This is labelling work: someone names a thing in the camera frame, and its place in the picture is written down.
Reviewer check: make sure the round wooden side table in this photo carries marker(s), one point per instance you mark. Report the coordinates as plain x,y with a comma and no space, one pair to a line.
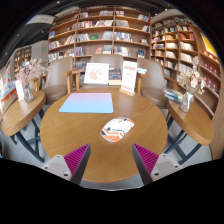
20,113
193,121

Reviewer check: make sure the white red sign wooden base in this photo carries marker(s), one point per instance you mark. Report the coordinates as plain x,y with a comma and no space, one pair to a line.
129,76

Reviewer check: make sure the stack of colourful books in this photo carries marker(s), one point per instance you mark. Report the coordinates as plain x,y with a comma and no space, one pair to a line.
173,94

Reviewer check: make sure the wide wooden bookshelf with books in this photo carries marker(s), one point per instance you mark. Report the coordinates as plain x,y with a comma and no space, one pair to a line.
100,33

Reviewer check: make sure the blue pink gradient mouse pad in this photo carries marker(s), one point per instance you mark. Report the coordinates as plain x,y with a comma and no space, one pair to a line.
86,102

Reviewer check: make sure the dark cover book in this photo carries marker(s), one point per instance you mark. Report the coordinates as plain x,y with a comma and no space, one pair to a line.
115,76

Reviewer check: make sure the small distant wooden bookshelf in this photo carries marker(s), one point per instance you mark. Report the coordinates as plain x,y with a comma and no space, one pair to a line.
22,60

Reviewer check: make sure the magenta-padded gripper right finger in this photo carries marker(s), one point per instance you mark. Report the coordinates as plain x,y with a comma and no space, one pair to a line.
148,160

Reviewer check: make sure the white framed floral picture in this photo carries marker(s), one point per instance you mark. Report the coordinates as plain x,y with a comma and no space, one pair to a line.
96,73

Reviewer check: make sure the orange book display stand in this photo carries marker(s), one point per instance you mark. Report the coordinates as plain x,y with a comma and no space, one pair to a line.
7,96

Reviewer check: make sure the white orange patterned computer mouse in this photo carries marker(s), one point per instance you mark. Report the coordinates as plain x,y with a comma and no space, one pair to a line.
116,129

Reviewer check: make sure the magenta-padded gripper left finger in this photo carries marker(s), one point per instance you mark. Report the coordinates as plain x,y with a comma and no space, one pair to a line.
74,159

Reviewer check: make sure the curved wooden bookshelf with books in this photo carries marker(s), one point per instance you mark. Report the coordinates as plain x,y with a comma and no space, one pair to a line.
200,73

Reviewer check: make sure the light blue book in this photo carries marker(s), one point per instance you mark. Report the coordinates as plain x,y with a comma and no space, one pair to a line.
142,70

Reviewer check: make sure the glass vase dried flowers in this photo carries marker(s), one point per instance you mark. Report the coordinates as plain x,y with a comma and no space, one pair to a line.
28,96
185,105

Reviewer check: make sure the small white table sign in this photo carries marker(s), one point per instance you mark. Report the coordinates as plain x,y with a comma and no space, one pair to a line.
19,90

